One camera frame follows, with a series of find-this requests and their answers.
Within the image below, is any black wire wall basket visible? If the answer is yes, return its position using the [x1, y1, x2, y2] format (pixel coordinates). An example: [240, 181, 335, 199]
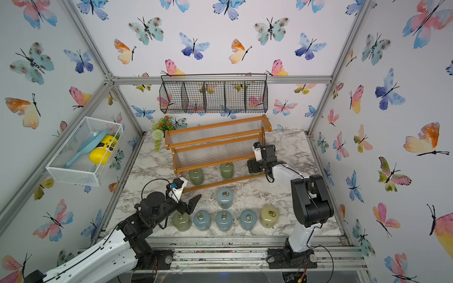
[158, 73, 268, 116]

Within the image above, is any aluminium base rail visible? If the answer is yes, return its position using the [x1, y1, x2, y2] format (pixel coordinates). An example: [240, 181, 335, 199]
[147, 236, 368, 272]

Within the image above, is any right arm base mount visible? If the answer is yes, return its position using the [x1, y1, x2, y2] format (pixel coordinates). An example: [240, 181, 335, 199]
[265, 247, 317, 269]

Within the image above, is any artificial flower plant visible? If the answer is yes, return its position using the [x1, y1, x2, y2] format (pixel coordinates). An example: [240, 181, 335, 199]
[151, 115, 176, 152]

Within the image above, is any green canister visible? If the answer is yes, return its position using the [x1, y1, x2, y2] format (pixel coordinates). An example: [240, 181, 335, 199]
[172, 212, 191, 232]
[219, 162, 234, 179]
[188, 169, 205, 186]

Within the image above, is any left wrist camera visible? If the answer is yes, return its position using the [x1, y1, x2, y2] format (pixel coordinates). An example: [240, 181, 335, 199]
[166, 177, 188, 204]

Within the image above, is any white mesh wall basket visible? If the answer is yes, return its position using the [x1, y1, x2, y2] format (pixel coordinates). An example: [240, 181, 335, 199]
[46, 116, 124, 186]

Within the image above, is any wooden three-tier shelf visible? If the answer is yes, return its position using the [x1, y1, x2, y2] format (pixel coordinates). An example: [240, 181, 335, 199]
[165, 115, 272, 178]

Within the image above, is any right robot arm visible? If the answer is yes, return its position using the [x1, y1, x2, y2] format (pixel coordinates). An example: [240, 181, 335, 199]
[247, 158, 334, 255]

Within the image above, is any blue canister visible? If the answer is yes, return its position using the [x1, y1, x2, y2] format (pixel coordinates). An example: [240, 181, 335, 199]
[239, 209, 258, 231]
[217, 187, 234, 209]
[193, 210, 212, 231]
[215, 211, 233, 232]

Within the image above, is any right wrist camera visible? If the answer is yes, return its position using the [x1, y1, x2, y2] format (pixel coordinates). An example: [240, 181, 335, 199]
[253, 142, 277, 163]

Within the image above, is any light blue dustpan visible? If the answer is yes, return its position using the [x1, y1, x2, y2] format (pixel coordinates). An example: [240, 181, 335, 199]
[63, 129, 109, 169]

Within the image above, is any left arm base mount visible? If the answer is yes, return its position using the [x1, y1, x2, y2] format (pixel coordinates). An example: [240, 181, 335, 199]
[134, 246, 174, 272]

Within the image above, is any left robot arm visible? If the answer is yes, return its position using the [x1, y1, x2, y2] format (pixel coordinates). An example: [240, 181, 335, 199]
[24, 192, 201, 283]

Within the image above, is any yellow-green canister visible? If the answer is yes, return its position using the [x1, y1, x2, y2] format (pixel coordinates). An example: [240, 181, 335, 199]
[260, 205, 280, 229]

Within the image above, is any yellow bottle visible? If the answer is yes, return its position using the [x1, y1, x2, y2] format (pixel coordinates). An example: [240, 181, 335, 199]
[89, 135, 117, 165]

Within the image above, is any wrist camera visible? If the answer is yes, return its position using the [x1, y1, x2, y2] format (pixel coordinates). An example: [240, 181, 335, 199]
[253, 142, 277, 163]
[166, 177, 188, 204]

